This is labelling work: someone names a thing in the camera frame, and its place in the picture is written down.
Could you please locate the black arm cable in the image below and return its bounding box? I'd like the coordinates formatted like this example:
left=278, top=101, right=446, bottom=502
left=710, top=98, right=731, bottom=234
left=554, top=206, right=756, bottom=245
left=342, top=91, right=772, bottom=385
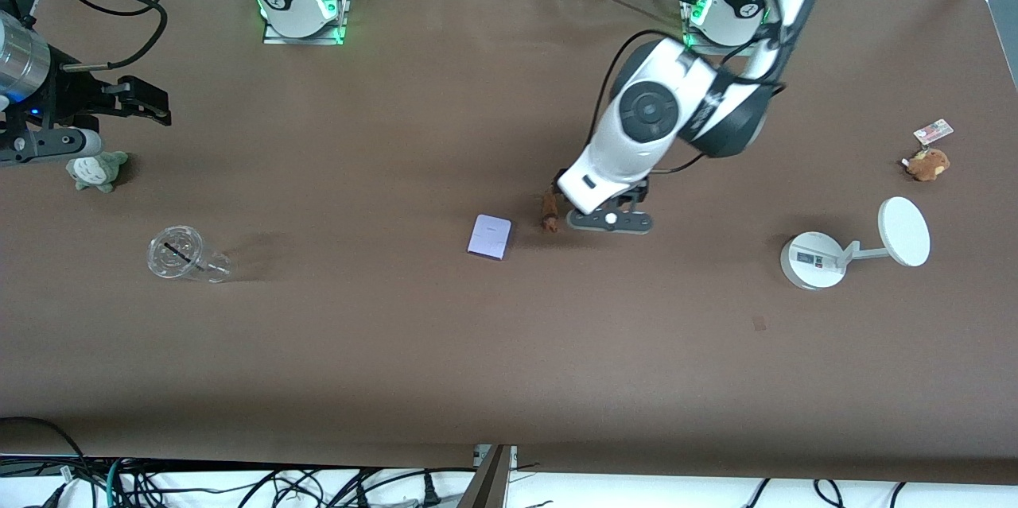
left=589, top=0, right=796, bottom=175
left=0, top=0, right=169, bottom=72

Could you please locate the white desk lamp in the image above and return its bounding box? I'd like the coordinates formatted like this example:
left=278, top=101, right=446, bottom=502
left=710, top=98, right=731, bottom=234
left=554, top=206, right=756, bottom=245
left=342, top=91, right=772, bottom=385
left=779, top=196, right=931, bottom=291

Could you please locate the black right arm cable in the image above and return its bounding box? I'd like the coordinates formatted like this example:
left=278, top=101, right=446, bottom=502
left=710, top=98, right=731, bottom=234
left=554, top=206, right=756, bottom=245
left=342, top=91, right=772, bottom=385
left=0, top=0, right=169, bottom=72

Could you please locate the brown table cover mat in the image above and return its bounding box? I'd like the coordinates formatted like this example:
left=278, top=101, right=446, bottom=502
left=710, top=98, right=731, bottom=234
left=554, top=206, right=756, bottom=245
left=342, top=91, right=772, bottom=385
left=0, top=0, right=1018, bottom=485

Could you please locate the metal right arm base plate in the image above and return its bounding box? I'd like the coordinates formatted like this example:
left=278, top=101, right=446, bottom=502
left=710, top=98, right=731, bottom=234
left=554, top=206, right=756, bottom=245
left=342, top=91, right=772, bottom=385
left=262, top=0, right=347, bottom=46

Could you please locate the pink white tag card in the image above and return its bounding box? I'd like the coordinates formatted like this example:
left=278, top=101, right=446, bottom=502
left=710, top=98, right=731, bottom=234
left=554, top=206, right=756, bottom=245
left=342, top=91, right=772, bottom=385
left=913, top=119, right=954, bottom=146

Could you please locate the black looped cable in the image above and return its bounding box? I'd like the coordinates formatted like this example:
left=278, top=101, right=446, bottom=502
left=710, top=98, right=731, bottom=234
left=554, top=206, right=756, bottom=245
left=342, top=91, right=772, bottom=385
left=0, top=417, right=84, bottom=485

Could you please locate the aluminium profile beam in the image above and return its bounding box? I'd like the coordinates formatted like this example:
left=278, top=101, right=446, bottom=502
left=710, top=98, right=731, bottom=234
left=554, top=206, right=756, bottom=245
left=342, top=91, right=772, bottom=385
left=457, top=444, right=514, bottom=508

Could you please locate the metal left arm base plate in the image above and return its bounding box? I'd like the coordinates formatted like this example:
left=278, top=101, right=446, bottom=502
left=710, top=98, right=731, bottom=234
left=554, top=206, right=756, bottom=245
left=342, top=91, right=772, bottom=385
left=682, top=0, right=766, bottom=57

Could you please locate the grey-green plush toy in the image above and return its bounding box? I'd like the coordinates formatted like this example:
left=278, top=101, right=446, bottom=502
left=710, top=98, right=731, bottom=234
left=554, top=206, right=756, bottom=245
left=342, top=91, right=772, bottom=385
left=66, top=150, right=130, bottom=193

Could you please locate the lilac folding phone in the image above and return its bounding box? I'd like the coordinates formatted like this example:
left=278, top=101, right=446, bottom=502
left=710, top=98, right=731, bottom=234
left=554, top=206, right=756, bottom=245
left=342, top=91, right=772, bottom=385
left=467, top=214, right=514, bottom=262

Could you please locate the clear plastic cup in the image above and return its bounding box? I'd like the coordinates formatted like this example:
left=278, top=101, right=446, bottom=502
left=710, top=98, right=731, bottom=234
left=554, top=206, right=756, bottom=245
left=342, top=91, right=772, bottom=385
left=146, top=225, right=233, bottom=284

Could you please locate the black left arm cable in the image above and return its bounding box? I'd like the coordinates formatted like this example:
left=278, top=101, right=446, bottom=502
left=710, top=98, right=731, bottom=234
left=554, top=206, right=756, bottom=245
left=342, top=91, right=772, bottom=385
left=589, top=0, right=796, bottom=175

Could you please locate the brown plush toy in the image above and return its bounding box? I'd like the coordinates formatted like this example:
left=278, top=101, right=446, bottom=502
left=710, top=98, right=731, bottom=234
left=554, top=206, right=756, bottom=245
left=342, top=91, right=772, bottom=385
left=903, top=147, right=951, bottom=182

